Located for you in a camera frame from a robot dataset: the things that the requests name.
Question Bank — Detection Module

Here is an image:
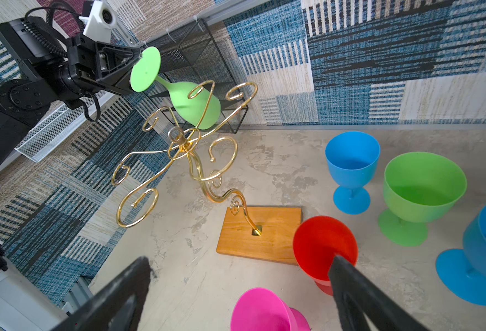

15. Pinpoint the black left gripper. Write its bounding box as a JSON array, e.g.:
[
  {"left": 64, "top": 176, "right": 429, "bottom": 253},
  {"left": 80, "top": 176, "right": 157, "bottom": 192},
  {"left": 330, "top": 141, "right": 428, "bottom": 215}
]
[{"left": 58, "top": 34, "right": 142, "bottom": 99}]

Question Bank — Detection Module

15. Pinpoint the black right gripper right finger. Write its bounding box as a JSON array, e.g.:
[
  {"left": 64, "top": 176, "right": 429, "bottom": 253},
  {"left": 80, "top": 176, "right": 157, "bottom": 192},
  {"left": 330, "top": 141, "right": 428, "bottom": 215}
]
[{"left": 328, "top": 255, "right": 426, "bottom": 330}]

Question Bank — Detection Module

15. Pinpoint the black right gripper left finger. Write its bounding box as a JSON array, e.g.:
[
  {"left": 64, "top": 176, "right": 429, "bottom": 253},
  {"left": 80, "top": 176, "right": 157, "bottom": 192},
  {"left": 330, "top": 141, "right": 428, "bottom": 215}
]
[{"left": 54, "top": 257, "right": 151, "bottom": 330}]

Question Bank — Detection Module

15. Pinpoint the red wine glass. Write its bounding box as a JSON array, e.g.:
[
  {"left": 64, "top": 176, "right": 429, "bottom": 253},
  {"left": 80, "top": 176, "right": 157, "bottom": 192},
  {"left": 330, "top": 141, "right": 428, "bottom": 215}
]
[{"left": 293, "top": 216, "right": 359, "bottom": 296}]

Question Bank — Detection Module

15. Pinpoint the green wine glass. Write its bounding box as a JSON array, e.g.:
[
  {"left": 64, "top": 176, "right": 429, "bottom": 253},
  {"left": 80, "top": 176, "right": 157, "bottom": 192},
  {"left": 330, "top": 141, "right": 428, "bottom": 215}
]
[
  {"left": 130, "top": 47, "right": 221, "bottom": 130},
  {"left": 378, "top": 152, "right": 467, "bottom": 247}
]

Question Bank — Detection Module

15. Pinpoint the pink wine glass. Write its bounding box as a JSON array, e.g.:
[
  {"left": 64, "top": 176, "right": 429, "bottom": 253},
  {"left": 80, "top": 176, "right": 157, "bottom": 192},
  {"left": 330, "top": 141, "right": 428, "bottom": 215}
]
[{"left": 230, "top": 288, "right": 311, "bottom": 331}]

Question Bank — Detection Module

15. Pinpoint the blue wine glass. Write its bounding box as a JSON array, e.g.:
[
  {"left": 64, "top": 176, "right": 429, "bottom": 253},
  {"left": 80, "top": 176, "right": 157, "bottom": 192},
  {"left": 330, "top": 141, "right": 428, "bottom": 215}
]
[
  {"left": 436, "top": 206, "right": 486, "bottom": 306},
  {"left": 325, "top": 131, "right": 381, "bottom": 215}
]

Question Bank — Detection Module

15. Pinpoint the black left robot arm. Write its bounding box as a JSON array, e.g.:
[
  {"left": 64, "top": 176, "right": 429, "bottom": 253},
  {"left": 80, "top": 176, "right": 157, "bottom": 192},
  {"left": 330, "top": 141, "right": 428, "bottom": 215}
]
[{"left": 0, "top": 17, "right": 142, "bottom": 330}]

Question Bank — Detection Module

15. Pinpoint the black mesh shelf rack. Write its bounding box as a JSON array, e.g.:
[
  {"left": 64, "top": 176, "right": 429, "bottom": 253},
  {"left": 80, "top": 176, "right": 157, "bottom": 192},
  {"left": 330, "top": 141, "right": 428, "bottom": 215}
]
[{"left": 146, "top": 19, "right": 252, "bottom": 123}]

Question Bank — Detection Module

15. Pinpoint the wooden rack base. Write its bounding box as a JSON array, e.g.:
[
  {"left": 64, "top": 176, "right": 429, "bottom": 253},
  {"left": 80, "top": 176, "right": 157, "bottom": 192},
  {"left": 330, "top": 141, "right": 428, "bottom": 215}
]
[{"left": 216, "top": 206, "right": 302, "bottom": 265}]

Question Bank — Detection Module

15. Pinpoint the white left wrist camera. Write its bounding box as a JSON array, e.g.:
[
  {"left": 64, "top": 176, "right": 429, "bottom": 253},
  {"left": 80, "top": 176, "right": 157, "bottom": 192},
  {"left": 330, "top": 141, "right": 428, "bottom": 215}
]
[{"left": 79, "top": 1, "right": 118, "bottom": 44}]

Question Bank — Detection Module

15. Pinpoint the white mesh wall basket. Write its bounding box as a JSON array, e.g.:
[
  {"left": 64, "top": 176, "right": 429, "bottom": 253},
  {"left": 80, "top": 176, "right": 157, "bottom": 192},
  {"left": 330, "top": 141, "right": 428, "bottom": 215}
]
[{"left": 15, "top": 97, "right": 110, "bottom": 163}]

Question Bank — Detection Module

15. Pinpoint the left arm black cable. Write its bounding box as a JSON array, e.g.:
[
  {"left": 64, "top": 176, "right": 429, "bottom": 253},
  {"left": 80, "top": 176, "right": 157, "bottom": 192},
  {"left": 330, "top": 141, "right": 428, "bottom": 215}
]
[{"left": 21, "top": 0, "right": 91, "bottom": 57}]

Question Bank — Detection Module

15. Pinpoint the gold wire glass rack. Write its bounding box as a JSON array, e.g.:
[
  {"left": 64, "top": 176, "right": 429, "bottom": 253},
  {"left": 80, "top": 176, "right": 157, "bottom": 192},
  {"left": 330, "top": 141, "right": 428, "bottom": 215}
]
[{"left": 110, "top": 79, "right": 264, "bottom": 237}]

